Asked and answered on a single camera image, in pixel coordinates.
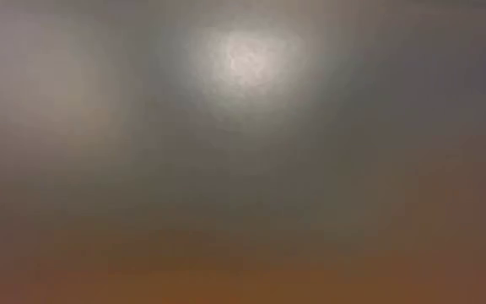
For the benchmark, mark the translucent orange plastic basket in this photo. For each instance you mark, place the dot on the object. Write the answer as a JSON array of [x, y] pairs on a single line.
[[243, 287]]

